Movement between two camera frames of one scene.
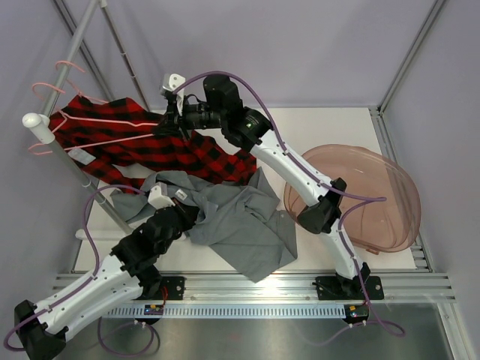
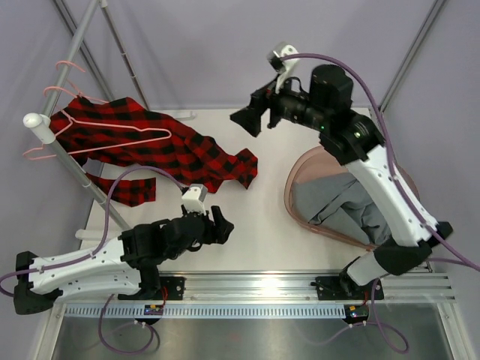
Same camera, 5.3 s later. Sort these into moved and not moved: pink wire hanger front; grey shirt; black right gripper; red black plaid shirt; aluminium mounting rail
Moved: grey shirt; pink wire hanger front; black right gripper
Not moved: red black plaid shirt; aluminium mounting rail
